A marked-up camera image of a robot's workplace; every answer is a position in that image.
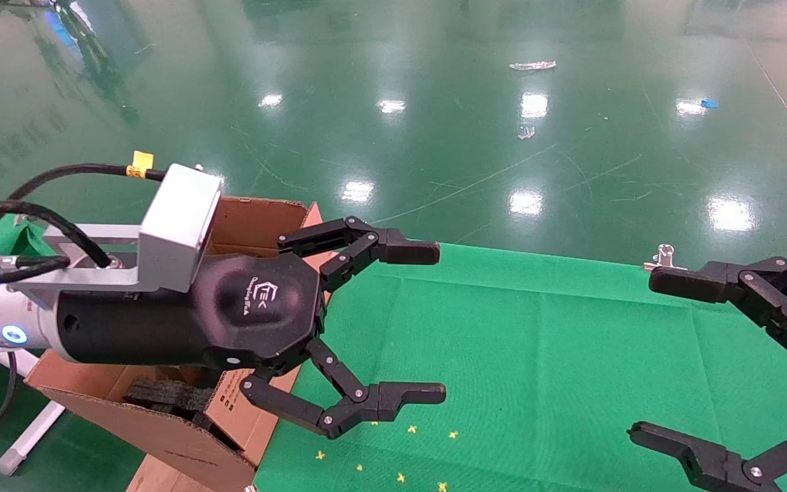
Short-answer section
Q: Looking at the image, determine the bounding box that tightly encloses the green cloth on neighbouring table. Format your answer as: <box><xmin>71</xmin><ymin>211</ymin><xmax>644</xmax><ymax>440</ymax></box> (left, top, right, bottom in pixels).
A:
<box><xmin>0</xmin><ymin>195</ymin><xmax>49</xmax><ymax>257</ymax></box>

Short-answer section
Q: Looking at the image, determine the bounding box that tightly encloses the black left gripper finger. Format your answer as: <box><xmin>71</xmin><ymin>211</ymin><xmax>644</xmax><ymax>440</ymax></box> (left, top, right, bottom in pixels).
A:
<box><xmin>240</xmin><ymin>338</ymin><xmax>446</xmax><ymax>439</ymax></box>
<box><xmin>277</xmin><ymin>217</ymin><xmax>441</xmax><ymax>293</ymax></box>

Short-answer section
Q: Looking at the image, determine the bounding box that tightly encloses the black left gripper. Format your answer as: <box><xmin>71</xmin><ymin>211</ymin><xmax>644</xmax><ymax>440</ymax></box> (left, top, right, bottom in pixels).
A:
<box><xmin>55</xmin><ymin>253</ymin><xmax>327</xmax><ymax>374</ymax></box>

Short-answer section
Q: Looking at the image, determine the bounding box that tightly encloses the thick black cable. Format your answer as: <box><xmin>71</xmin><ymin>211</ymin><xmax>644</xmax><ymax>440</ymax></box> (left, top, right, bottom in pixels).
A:
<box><xmin>0</xmin><ymin>202</ymin><xmax>111</xmax><ymax>269</ymax></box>

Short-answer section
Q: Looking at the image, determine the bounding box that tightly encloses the thin black cable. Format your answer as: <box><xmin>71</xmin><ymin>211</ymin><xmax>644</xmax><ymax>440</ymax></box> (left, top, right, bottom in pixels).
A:
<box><xmin>0</xmin><ymin>256</ymin><xmax>70</xmax><ymax>286</ymax></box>

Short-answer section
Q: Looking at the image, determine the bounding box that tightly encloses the silver binder clip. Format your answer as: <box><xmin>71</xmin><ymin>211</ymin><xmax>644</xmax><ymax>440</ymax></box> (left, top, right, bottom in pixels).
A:
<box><xmin>644</xmin><ymin>244</ymin><xmax>688</xmax><ymax>272</ymax></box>

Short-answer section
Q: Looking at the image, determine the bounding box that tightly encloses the black cable with yellow tag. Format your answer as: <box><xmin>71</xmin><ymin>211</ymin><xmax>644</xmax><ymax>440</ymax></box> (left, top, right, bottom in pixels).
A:
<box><xmin>10</xmin><ymin>163</ymin><xmax>165</xmax><ymax>202</ymax></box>

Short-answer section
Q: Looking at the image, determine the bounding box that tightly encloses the white metal stand tube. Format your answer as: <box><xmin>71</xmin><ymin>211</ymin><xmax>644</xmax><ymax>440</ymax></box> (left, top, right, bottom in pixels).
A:
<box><xmin>0</xmin><ymin>352</ymin><xmax>66</xmax><ymax>477</ymax></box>

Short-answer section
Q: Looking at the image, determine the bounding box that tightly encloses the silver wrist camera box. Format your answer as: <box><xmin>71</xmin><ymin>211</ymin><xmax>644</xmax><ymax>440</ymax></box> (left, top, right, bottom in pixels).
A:
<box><xmin>10</xmin><ymin>164</ymin><xmax>223</xmax><ymax>310</ymax></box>

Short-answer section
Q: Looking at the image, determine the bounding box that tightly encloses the black foam block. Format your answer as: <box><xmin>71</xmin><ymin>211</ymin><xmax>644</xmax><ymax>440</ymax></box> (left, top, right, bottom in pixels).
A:
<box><xmin>124</xmin><ymin>374</ymin><xmax>217</xmax><ymax>428</ymax></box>

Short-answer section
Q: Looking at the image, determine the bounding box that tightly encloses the large open cardboard carton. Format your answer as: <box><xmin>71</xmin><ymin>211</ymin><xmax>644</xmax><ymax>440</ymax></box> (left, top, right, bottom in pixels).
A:
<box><xmin>25</xmin><ymin>197</ymin><xmax>329</xmax><ymax>492</ymax></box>

